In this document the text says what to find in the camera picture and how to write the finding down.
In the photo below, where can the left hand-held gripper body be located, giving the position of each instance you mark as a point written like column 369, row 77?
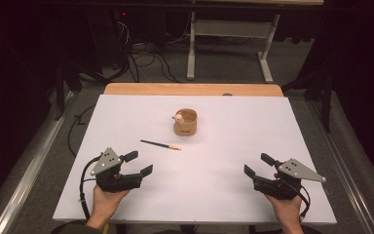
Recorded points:
column 117, row 182

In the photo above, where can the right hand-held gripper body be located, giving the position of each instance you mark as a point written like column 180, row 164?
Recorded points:
column 274, row 188

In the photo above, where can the black pen with orange end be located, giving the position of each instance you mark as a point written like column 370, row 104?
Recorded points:
column 159, row 144

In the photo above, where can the round wooden pen holder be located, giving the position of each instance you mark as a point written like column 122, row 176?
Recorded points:
column 186, row 125

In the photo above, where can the person's right hand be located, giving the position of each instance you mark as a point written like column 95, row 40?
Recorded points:
column 287, row 211

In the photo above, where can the person's left hand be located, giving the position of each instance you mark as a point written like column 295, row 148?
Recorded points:
column 104, row 204

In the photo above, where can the white board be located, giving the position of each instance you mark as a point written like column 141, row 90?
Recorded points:
column 207, row 182

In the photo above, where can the black metal stand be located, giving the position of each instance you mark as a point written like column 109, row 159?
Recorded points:
column 327, row 104
column 60, row 94

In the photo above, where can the wooden table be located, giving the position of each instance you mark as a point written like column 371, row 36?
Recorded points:
column 191, row 88

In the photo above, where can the dark curtain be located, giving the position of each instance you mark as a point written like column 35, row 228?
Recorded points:
column 13, row 81
column 366, row 81

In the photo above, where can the black equipment cabinet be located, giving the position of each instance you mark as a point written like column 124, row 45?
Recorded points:
column 149, row 29

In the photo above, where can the white-framed desk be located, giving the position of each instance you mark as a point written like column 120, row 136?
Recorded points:
column 230, row 28

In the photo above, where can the aluminium rail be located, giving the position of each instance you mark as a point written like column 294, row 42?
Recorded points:
column 29, row 169
column 347, row 182

